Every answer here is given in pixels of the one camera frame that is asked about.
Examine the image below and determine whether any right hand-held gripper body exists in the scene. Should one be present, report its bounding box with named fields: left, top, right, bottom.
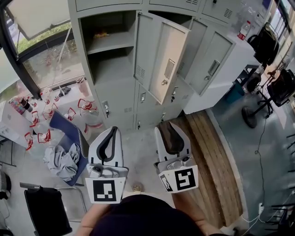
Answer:
left=153, top=154, right=200, bottom=193

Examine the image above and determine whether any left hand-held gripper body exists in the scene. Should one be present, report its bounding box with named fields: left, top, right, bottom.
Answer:
left=85, top=162, right=129, bottom=205

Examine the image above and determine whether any grey locker door with latch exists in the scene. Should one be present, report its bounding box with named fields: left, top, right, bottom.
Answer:
left=133, top=11, right=192, bottom=106

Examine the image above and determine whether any grey locker door with handle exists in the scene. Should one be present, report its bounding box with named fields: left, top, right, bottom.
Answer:
left=177, top=18, right=236, bottom=96

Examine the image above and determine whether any person's left forearm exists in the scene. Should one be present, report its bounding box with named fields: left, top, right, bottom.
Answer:
left=79, top=202, right=112, bottom=236

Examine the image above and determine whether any person's right forearm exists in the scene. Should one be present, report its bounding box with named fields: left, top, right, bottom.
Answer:
left=172, top=190, right=223, bottom=236

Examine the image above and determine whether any grey metal locker cabinet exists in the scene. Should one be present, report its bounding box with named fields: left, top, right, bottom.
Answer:
left=67, top=0, right=242, bottom=132

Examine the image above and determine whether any yellow item on locker shelf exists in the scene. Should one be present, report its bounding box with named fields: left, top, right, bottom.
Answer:
left=93, top=31, right=109, bottom=40

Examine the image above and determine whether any blue folding chair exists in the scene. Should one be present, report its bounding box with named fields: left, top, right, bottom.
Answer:
left=47, top=110, right=91, bottom=187

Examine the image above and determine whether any wooden plank pallet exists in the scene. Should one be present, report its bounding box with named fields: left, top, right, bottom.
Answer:
left=158, top=110, right=244, bottom=229

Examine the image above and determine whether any grey cloth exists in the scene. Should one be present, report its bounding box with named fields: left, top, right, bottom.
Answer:
left=42, top=142, right=82, bottom=183

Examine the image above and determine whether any person's dark clothed torso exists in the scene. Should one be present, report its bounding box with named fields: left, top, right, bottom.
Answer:
left=91, top=194, right=209, bottom=236

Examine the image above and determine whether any pink bottle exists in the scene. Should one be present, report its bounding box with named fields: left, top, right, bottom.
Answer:
left=76, top=77, right=91, bottom=97

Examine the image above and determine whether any black cloth item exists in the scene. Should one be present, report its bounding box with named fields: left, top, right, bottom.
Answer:
left=58, top=86, right=72, bottom=98

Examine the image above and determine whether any blue waste bin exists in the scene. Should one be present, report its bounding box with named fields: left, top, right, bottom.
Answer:
left=226, top=81, right=245, bottom=104

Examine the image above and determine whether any black floor fan stand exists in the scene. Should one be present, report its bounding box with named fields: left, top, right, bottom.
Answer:
left=241, top=87, right=275, bottom=129

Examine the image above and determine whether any clear bottle with red label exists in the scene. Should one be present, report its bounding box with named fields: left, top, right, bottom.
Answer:
left=237, top=20, right=252, bottom=41

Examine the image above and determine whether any group of red-handled water jugs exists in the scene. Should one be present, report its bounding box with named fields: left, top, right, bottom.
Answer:
left=24, top=87, right=105, bottom=152

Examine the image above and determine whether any black seat chair metal frame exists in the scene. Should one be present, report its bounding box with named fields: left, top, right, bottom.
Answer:
left=19, top=182, right=88, bottom=236

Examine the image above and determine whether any black floor cable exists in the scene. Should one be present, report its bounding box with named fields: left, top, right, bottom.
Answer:
left=254, top=116, right=268, bottom=205

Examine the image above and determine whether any black window frame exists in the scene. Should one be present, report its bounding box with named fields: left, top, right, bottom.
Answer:
left=0, top=0, right=86, bottom=100

